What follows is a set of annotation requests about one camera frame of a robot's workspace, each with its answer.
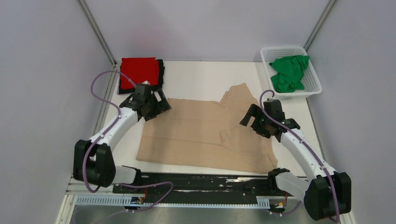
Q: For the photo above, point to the white plastic basket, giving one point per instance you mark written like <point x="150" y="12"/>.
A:
<point x="310" y="79"/>

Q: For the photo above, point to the green t shirt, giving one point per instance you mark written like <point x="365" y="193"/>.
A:
<point x="289" y="73"/>

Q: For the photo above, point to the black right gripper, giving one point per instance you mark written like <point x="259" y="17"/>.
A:
<point x="252" y="112"/>

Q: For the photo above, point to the beige t shirt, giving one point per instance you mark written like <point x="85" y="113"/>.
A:
<point x="208" y="134"/>

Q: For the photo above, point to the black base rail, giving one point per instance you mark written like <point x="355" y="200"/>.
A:
<point x="204" y="189"/>

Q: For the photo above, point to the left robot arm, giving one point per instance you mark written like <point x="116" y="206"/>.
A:
<point x="93" y="161"/>

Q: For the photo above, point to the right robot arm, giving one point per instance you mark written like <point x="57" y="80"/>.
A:
<point x="326" y="193"/>

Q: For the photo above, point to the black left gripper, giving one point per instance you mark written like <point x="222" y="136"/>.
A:
<point x="161" y="107"/>

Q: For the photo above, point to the black folded t shirt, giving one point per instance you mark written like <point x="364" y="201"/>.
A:
<point x="125" y="87"/>

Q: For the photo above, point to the aluminium frame post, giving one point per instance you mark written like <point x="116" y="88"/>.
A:
<point x="93" y="24"/>
<point x="320" y="23"/>

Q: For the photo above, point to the aluminium frame post right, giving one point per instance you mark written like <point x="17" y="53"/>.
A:
<point x="320" y="23"/>

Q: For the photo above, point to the aluminium frame post left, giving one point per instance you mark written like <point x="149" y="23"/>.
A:
<point x="93" y="24"/>

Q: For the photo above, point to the red folded t shirt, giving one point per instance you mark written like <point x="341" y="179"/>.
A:
<point x="141" y="69"/>

